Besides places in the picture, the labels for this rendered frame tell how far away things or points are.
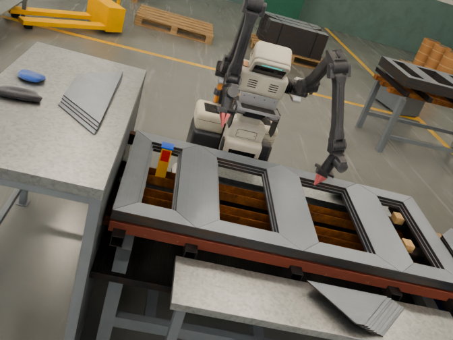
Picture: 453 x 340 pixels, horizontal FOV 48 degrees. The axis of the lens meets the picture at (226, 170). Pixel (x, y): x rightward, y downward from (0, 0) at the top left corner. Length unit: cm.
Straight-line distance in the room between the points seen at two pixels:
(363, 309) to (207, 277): 62
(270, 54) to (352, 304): 139
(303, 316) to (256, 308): 18
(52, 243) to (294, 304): 164
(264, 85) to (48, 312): 164
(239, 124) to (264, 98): 22
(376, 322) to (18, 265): 188
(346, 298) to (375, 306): 12
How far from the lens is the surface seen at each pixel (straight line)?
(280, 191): 246
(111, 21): 714
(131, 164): 231
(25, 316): 273
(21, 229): 324
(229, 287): 195
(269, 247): 208
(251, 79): 284
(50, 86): 244
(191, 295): 186
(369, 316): 207
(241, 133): 297
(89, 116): 217
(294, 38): 839
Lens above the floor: 199
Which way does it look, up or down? 27 degrees down
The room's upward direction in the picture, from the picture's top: 18 degrees clockwise
